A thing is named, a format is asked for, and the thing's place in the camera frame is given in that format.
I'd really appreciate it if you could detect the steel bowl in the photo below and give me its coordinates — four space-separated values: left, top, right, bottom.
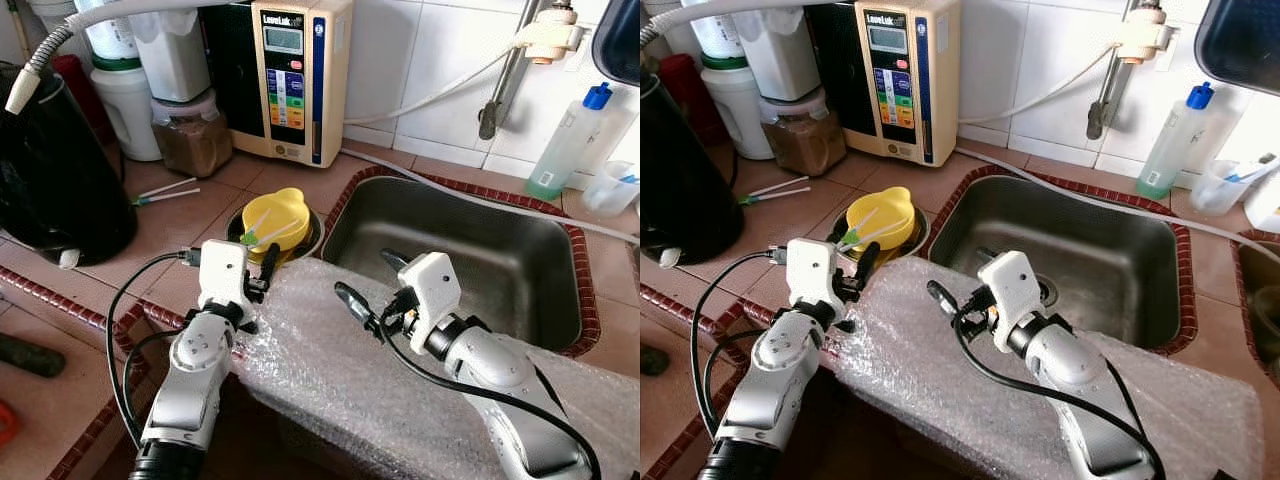
830 205 926 267
225 205 326 267

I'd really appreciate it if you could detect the yellow plastic bowl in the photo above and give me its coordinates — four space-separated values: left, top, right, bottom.
241 187 312 252
845 186 916 252

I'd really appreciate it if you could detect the clear pick green tip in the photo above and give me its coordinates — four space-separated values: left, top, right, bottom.
243 211 289 246
247 223 304 248
840 209 885 246
845 223 904 248

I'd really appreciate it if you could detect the clear bubble wrap sheet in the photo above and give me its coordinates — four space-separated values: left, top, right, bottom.
232 255 641 480
830 255 1266 480

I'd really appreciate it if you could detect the white stick green tip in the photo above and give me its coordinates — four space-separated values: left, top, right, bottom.
740 186 809 205
740 176 807 201
133 187 201 207
133 177 199 202

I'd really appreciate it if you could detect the steel sink basin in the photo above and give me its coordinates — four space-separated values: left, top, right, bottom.
928 175 1181 351
1232 228 1280 389
320 175 586 353

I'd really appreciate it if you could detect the brown powder jar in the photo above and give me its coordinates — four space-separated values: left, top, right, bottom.
758 88 849 179
150 88 234 179

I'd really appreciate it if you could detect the cream water ionizer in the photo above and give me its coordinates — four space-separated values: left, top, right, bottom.
200 0 355 168
805 0 963 168

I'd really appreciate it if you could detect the clear bottle blue cap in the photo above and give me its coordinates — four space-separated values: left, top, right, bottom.
1135 82 1216 201
527 82 613 201

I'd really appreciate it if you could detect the black electric kettle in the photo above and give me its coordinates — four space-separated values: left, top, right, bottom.
0 62 139 269
640 70 746 266

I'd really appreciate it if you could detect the white plastic container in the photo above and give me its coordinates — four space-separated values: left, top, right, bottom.
128 8 211 103
735 8 816 103

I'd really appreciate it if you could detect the clear plastic cup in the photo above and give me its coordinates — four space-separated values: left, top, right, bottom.
583 160 641 217
1190 153 1279 217

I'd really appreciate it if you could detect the dark red container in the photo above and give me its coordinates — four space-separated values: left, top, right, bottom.
660 53 733 151
52 55 119 149

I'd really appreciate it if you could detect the cream tap diverter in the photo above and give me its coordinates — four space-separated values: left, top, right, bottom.
515 8 586 66
1118 5 1181 66

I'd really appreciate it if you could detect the white plastic bottle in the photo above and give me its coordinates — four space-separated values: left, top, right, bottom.
1243 165 1280 234

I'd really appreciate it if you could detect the dark blue basin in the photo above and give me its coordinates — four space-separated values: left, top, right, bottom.
592 0 641 87
1193 0 1280 99

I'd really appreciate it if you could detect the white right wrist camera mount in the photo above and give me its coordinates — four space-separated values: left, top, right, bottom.
977 250 1041 336
397 252 463 341

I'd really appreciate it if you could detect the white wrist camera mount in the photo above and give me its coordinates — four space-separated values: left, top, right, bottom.
785 238 839 311
397 252 463 341
197 238 251 313
977 250 1041 336

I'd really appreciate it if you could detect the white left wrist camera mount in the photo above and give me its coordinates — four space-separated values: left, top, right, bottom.
197 238 251 313
785 238 839 311

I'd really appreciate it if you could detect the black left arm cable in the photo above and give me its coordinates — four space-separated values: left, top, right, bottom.
105 248 201 446
690 248 791 441

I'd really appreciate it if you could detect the white diverter hose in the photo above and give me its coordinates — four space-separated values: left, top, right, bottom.
342 42 523 128
958 42 1126 128

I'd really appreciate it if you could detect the grey wall tap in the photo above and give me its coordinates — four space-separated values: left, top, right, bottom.
478 0 549 141
1085 0 1151 141

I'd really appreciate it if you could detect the white water filter green ring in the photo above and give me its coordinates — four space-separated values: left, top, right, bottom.
75 0 163 163
690 0 776 161

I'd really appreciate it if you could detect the thin white hose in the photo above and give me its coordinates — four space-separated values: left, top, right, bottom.
338 148 641 244
955 148 1280 253

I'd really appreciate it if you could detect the grey corrugated hose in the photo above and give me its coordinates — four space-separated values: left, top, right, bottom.
5 0 251 116
640 0 861 49

